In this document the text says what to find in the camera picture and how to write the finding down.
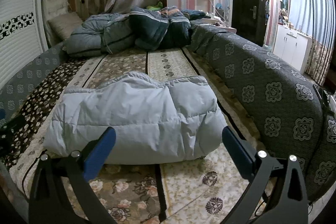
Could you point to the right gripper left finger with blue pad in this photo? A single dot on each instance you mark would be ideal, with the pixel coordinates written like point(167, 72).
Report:
point(49, 202)

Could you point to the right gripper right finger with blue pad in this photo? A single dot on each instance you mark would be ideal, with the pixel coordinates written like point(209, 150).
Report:
point(276, 192)

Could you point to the light blue quilted jacket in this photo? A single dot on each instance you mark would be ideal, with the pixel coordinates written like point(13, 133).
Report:
point(155, 122)

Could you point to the floral patterned bed blanket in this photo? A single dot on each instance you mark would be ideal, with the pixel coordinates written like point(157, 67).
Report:
point(199, 191)

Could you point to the white low cabinet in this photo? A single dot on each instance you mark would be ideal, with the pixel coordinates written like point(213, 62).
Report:
point(293, 47)

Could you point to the grey blue folded duvet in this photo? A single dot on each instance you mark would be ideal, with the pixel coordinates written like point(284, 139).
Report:
point(100, 34)

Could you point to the beige pillow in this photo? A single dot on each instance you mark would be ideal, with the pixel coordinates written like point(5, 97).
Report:
point(64, 25)

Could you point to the white sliding wardrobe door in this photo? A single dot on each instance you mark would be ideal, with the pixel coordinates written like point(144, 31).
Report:
point(20, 36)

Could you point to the dark teal folded duvet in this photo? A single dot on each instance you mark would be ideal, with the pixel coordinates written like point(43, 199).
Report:
point(166, 28)

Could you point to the dark wooden door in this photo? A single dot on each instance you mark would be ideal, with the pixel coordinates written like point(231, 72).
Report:
point(249, 17)

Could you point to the blue striped window curtain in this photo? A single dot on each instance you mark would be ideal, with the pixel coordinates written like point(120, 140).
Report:
point(316, 19)

